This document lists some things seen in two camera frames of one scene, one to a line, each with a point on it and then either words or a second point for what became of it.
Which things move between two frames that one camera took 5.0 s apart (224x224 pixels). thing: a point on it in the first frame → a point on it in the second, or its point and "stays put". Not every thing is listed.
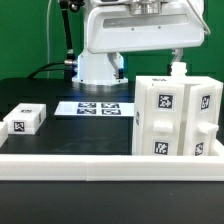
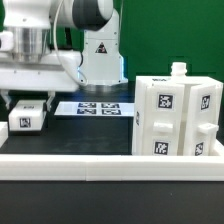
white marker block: x=202 y=116 stays put
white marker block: x=164 y=119 stays put
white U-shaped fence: x=113 y=167 stays put
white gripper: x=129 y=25 → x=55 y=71
